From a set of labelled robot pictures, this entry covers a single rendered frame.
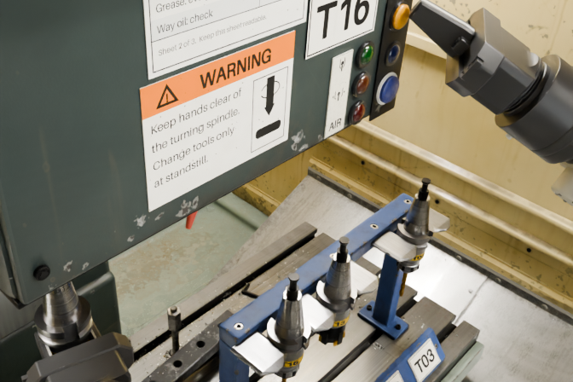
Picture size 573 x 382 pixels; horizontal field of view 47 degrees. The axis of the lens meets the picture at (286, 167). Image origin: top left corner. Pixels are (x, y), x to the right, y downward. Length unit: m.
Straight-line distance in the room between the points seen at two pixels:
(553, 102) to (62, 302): 0.56
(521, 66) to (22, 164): 0.44
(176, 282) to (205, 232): 0.24
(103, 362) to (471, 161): 1.03
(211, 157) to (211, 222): 1.64
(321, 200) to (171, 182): 1.37
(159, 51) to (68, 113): 0.07
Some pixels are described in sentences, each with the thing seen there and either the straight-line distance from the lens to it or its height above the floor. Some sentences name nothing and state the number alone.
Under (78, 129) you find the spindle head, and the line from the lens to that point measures 0.44.
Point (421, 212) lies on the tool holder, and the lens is 1.15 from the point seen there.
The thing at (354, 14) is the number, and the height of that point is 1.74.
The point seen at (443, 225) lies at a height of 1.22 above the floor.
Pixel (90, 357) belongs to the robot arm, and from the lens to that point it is 0.81.
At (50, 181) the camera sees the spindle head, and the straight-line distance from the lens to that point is 0.45.
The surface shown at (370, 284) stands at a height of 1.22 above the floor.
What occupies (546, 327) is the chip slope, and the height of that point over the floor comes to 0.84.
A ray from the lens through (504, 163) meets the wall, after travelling 1.54.
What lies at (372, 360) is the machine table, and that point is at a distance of 1.39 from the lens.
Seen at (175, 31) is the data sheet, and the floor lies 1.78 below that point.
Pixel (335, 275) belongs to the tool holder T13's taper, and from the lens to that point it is 1.00.
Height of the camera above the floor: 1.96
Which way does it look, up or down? 35 degrees down
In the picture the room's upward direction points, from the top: 4 degrees clockwise
